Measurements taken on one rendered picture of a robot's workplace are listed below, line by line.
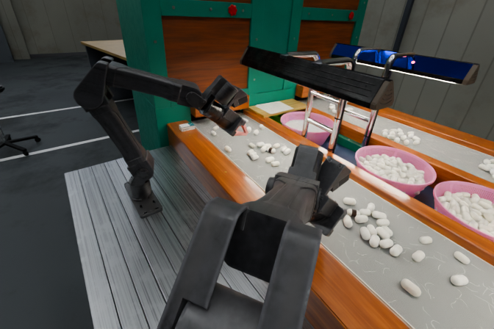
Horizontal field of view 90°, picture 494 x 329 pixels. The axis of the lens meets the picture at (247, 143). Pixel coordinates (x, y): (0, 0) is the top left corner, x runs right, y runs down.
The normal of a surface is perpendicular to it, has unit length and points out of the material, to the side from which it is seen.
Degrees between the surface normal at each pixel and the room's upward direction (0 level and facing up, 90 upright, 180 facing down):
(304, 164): 44
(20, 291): 0
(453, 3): 90
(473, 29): 90
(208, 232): 40
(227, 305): 9
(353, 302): 0
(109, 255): 0
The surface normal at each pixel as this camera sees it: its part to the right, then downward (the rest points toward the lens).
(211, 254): -0.21, -0.40
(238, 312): 0.11, -0.94
